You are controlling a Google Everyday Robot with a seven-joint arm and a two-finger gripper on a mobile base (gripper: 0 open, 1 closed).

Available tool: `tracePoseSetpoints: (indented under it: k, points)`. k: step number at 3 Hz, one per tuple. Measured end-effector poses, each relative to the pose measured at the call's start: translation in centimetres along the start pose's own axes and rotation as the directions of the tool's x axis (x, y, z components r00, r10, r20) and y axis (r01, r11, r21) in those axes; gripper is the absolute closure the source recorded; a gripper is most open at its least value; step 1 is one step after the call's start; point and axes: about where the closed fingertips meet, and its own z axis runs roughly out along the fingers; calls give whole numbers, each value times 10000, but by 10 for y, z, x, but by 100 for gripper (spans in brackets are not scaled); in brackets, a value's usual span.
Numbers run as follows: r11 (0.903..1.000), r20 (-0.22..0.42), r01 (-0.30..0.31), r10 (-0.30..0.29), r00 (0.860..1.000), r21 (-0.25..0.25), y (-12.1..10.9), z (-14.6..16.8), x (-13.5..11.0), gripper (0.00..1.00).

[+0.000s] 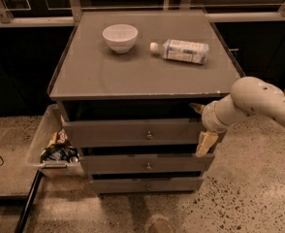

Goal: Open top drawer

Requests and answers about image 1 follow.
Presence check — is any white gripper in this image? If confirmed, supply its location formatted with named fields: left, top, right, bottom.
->
left=189, top=95, right=243, bottom=157

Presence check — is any grey top drawer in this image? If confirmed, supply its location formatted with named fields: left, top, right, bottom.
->
left=63, top=118, right=206, bottom=148

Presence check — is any grey drawer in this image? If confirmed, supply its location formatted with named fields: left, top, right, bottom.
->
left=91, top=177, right=204, bottom=193
left=63, top=118, right=206, bottom=148
left=80, top=153, right=214, bottom=174

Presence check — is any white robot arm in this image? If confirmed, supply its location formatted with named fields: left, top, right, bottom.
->
left=190, top=77, right=285, bottom=157

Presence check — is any grey middle drawer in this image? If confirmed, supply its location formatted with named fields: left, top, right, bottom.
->
left=80, top=153, right=214, bottom=174

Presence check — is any grey bottom drawer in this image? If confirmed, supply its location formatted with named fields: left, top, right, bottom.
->
left=91, top=177, right=204, bottom=193

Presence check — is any grey drawer cabinet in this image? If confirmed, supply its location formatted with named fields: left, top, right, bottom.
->
left=49, top=11, right=244, bottom=181

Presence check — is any clear plastic water bottle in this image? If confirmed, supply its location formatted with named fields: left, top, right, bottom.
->
left=149, top=39, right=209, bottom=64

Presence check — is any white ceramic bowl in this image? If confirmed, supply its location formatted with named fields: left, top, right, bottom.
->
left=102, top=24, right=138, bottom=53

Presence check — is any brown snack bag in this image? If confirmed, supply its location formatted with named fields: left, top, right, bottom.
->
left=47, top=129, right=69, bottom=148

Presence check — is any blue snack packet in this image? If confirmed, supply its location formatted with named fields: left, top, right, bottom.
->
left=41, top=146, right=79, bottom=163

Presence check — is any clear plastic storage bin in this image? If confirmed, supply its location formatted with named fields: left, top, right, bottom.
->
left=26, top=104, right=84, bottom=178

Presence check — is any metal railing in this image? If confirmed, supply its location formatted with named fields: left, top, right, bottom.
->
left=0, top=0, right=285, bottom=29

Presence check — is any black floor rail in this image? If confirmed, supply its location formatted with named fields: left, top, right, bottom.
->
left=15, top=171, right=43, bottom=233

